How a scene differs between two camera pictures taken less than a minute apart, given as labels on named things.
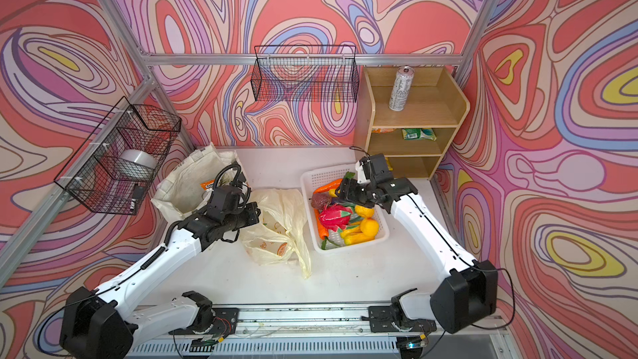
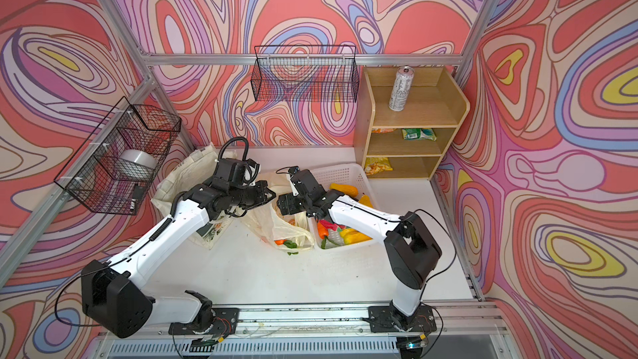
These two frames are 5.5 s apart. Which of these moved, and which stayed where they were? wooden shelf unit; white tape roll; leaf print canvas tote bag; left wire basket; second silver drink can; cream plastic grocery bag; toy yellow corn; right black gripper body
Moved: cream plastic grocery bag; right black gripper body
Stayed: second silver drink can; leaf print canvas tote bag; toy yellow corn; white tape roll; left wire basket; wooden shelf unit
